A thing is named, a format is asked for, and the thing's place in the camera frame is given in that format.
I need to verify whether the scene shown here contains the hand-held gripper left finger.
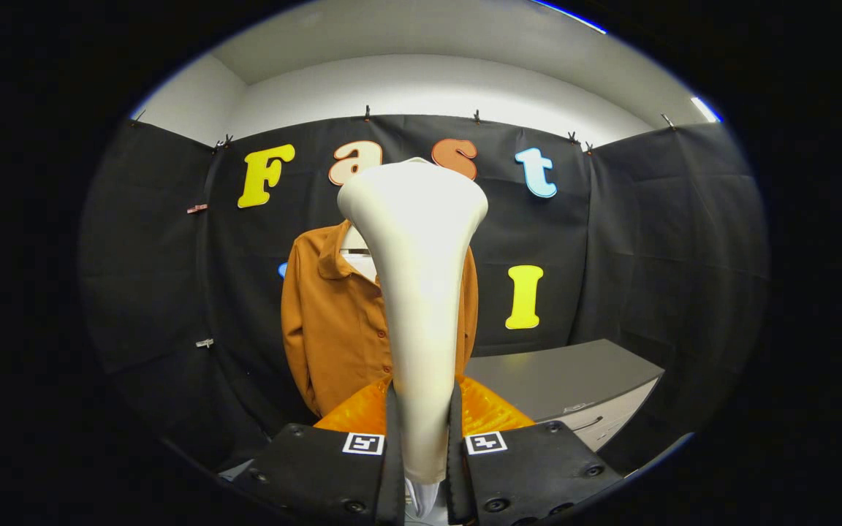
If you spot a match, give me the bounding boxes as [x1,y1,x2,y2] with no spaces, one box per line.
[231,376,406,526]

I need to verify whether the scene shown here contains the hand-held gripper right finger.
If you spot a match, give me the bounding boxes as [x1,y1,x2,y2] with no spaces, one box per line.
[444,374,623,526]

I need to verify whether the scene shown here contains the brown button shirt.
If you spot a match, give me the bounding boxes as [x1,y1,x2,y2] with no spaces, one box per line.
[281,219,479,419]

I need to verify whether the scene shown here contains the grey cabinet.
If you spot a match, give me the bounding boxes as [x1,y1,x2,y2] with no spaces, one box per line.
[465,338,667,454]

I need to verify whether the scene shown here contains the white mannequin torso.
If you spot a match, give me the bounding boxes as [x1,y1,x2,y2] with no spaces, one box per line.
[338,225,379,284]

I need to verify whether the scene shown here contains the black backdrop cloth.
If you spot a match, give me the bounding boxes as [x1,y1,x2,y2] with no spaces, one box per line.
[79,113,769,472]

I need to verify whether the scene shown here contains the small ceiling light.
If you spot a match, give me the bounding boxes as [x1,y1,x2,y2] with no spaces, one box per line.
[690,96,723,123]

